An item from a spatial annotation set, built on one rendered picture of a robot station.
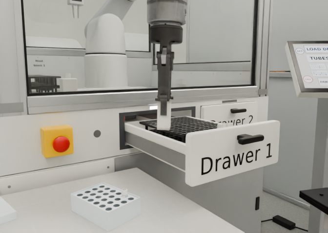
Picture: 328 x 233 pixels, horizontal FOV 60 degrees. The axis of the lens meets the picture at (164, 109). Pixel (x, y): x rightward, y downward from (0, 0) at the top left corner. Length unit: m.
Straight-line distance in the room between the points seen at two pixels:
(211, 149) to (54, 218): 0.35
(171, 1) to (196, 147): 0.31
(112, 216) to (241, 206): 0.83
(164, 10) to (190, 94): 0.42
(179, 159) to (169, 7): 0.33
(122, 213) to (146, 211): 0.07
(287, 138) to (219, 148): 1.89
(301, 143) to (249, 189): 1.19
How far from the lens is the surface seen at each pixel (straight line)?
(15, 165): 0.81
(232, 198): 1.25
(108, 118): 0.84
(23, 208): 0.71
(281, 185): 2.64
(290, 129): 2.48
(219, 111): 1.06
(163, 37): 0.63
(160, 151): 0.70
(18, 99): 0.78
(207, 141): 0.60
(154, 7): 0.64
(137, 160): 0.91
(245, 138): 0.63
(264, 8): 1.27
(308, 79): 1.43
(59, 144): 0.73
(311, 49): 1.57
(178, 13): 0.64
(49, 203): 0.72
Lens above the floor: 1.05
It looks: 8 degrees down
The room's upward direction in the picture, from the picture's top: straight up
